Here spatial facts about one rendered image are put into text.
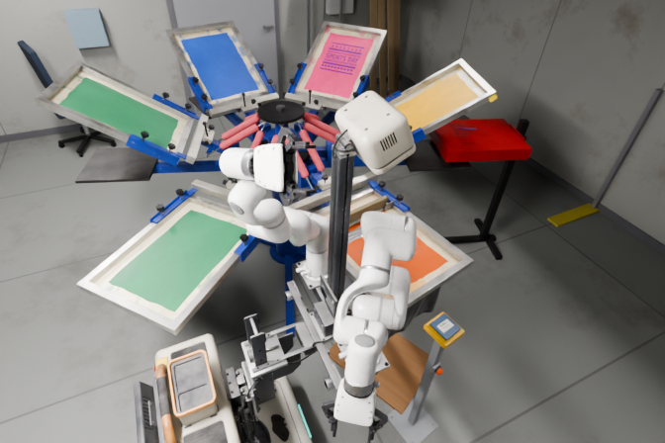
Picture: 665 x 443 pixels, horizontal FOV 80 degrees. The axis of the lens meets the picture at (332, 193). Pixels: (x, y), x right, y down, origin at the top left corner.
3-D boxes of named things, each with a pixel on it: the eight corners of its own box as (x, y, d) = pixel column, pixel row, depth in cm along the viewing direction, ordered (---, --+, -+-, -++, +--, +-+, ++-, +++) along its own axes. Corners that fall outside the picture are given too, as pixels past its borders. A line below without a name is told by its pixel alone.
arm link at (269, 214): (291, 210, 118) (275, 168, 100) (266, 246, 112) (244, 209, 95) (267, 200, 121) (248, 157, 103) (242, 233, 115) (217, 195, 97)
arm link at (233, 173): (247, 202, 106) (267, 175, 110) (272, 207, 99) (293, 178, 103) (210, 162, 97) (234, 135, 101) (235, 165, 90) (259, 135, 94)
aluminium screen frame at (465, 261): (472, 265, 210) (474, 260, 207) (390, 319, 182) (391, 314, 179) (374, 190, 259) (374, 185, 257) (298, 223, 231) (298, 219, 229)
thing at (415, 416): (438, 426, 236) (480, 332, 177) (412, 450, 225) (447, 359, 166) (412, 395, 249) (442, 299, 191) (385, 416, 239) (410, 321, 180)
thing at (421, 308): (435, 310, 238) (450, 260, 212) (379, 350, 217) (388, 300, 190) (431, 307, 240) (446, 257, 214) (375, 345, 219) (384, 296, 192)
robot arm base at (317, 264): (303, 287, 171) (302, 262, 162) (292, 267, 180) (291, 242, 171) (335, 276, 177) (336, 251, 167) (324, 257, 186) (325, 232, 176)
